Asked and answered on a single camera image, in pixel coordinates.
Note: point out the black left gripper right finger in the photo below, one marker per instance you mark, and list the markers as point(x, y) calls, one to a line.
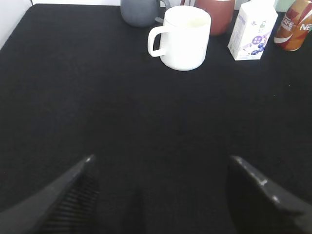
point(258, 205)

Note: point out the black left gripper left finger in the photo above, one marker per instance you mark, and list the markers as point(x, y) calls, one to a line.
point(65, 206)

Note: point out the black table mat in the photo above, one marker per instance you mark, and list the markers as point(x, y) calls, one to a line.
point(76, 80)

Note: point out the white ceramic mug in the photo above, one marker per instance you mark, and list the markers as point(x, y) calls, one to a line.
point(181, 42)

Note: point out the white blueberry milk carton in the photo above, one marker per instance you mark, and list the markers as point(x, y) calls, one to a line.
point(252, 29)

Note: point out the red Nescafe can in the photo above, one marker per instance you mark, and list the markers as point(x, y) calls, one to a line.
point(295, 26)

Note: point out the red ceramic mug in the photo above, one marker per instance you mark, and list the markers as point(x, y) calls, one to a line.
point(221, 12)

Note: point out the grey ceramic mug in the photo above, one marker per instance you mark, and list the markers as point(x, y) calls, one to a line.
point(142, 13)

